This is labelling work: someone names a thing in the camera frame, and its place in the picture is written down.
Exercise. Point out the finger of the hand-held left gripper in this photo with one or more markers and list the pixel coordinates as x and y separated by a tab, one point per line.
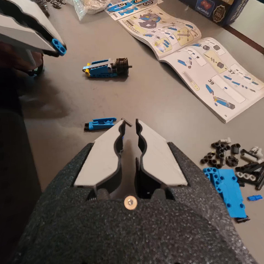
39	14
20	35

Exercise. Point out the pile of toy bricks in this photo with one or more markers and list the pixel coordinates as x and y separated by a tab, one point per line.
226	181

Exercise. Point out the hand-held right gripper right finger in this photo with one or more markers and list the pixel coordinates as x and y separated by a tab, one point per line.
163	163

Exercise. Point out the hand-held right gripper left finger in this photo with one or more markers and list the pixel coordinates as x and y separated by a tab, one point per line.
99	165

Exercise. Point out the clear plastic bag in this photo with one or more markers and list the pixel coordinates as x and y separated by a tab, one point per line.
90	6

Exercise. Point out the clear bag with black parts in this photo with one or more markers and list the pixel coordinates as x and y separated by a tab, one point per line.
55	4

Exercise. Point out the wheel and beam assembly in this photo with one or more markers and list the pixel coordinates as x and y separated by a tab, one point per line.
103	69

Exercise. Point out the robot kit box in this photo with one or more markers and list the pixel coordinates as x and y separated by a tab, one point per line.
216	10

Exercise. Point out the sticker sheet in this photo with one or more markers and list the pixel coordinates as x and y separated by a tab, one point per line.
127	8

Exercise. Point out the grey desk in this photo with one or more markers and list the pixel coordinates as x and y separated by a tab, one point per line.
144	99

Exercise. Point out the person's left hand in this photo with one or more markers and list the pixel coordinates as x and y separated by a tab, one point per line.
10	57

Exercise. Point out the small blue beam brick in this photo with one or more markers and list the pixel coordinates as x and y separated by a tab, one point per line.
58	47

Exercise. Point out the blue panel brick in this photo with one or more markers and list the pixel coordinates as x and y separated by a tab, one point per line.
101	123

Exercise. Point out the instruction manual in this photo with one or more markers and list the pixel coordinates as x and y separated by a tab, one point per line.
206	72

